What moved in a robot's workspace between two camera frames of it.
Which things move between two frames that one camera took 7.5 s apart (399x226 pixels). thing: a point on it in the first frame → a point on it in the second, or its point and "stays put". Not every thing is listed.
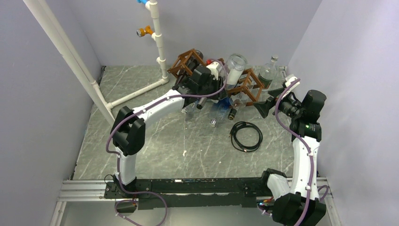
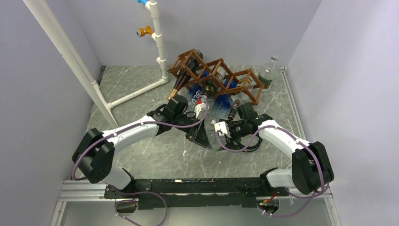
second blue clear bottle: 221,107 stays put
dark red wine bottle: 191,65 stays put
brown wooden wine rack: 248,86 stays put
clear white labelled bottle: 236,64 → 210,117
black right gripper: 264,107 → 232,138
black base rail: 193,194 stays put
